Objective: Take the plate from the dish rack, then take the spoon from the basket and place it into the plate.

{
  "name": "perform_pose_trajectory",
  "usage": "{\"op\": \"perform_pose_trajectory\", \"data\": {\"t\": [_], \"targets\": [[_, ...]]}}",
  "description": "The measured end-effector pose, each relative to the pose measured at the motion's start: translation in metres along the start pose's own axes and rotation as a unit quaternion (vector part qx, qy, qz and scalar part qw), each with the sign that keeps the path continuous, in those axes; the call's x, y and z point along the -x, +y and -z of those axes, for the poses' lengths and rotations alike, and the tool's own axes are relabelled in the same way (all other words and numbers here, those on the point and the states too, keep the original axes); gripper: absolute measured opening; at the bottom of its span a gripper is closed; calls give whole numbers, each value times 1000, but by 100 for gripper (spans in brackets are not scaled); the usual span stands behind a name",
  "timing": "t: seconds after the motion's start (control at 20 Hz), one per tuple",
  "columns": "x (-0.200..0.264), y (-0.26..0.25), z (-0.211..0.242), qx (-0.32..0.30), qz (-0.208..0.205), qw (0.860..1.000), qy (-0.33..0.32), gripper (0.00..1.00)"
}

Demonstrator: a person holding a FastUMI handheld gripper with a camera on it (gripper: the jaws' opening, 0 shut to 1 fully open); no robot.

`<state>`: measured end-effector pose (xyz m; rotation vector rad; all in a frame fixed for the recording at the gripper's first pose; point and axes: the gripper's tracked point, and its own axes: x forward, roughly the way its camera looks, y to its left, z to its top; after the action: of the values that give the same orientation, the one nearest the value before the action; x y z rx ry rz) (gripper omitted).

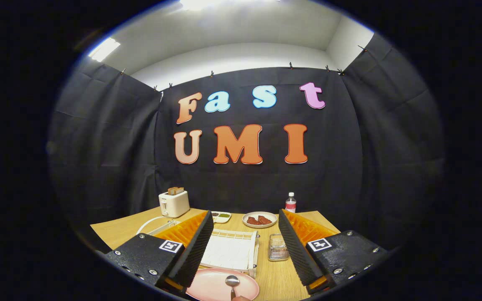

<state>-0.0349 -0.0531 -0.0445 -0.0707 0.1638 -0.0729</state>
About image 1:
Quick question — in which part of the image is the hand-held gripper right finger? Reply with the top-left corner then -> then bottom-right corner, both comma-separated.
278,209 -> 390,293

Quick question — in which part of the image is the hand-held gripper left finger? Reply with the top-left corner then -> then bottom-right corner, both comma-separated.
105,210 -> 214,293

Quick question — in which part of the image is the metal wire basket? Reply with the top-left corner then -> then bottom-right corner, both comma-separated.
268,233 -> 290,262

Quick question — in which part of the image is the white wire dish rack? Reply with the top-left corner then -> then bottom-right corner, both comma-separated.
136,216 -> 260,278

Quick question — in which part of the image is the pink plate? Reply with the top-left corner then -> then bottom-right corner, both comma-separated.
186,268 -> 260,301

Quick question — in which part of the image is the brown-handled metal spoon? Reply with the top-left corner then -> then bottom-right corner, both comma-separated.
225,275 -> 251,301

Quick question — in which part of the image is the white round meat plate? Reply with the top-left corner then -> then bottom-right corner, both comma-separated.
242,212 -> 278,229

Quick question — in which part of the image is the white toaster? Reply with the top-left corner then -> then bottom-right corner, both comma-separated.
159,191 -> 190,218

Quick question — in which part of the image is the black backdrop cloth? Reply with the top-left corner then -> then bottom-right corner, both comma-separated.
49,33 -> 446,255

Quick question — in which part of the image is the ceiling light panel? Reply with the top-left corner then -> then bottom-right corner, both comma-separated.
178,0 -> 275,11
88,38 -> 121,62

